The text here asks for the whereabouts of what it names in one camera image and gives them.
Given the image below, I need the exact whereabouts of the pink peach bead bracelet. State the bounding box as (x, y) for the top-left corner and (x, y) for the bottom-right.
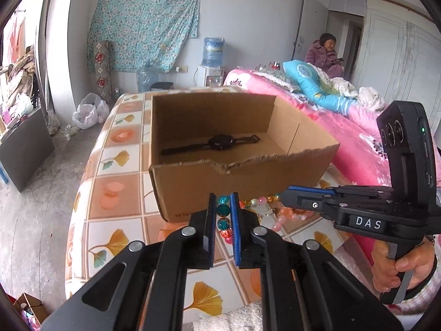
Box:
(249, 195), (316, 233)

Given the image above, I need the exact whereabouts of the multicolour teal bead bracelet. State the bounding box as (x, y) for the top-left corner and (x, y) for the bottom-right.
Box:
(216, 194), (246, 245)

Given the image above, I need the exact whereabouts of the black smart watch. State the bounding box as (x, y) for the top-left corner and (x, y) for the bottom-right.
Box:
(161, 135), (260, 156)

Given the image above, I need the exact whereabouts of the right hand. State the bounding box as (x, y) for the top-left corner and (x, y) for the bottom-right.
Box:
(372, 240), (435, 293)

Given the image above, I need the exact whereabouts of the white fluffy cloth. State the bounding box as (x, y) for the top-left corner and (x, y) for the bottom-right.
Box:
(193, 301), (263, 331)

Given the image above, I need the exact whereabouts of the pink floral bed quilt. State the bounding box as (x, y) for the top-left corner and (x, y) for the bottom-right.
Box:
(223, 68), (441, 266)

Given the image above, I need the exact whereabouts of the patterned tile table cloth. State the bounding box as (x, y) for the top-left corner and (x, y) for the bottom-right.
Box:
(65, 86), (347, 297)

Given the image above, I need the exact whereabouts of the brown cardboard box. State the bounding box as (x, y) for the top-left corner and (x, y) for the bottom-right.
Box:
(149, 93), (339, 223)

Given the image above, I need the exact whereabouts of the blue pillow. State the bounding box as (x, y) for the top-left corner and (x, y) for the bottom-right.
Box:
(282, 60), (353, 117)

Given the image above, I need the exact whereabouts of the person in purple coat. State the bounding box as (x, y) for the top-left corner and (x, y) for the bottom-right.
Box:
(304, 33), (344, 79)

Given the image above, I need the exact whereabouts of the white wardrobe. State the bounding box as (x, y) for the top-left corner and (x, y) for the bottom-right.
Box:
(352, 0), (441, 131)

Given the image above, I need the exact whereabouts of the water dispenser with bottle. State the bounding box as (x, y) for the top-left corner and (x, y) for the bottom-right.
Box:
(196, 38), (225, 87)

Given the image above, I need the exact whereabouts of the dark grey cabinet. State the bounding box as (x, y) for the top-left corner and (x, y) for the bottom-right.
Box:
(0, 108), (55, 193)

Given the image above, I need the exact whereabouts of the white plastic bag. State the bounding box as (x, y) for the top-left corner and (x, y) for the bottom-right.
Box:
(72, 94), (110, 130)

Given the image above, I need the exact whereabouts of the clear empty water jug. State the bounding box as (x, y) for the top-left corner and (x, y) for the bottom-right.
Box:
(136, 61), (158, 93)

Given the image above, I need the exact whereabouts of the rolled patterned mat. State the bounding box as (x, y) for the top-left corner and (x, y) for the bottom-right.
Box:
(93, 40), (114, 104)

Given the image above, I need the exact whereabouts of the teal floral wall cloth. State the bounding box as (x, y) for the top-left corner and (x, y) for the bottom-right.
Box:
(87, 0), (200, 73)

